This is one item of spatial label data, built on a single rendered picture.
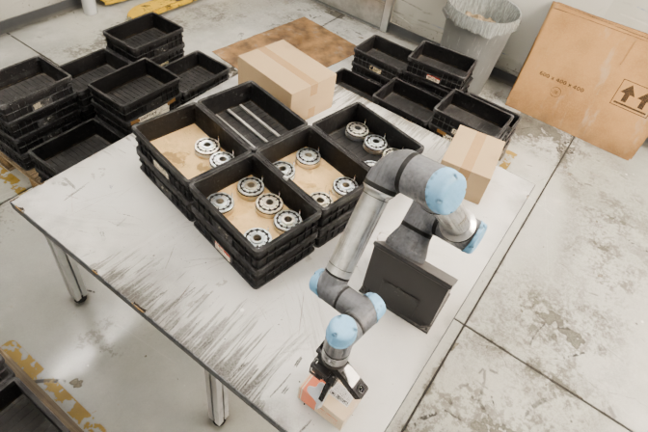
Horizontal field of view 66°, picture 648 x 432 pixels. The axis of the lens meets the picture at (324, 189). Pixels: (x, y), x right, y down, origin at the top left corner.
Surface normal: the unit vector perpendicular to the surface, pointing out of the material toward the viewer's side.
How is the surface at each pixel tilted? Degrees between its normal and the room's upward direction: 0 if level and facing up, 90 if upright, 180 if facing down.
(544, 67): 77
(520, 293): 0
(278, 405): 0
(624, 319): 0
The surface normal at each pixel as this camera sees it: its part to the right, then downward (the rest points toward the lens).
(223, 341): 0.12, -0.70
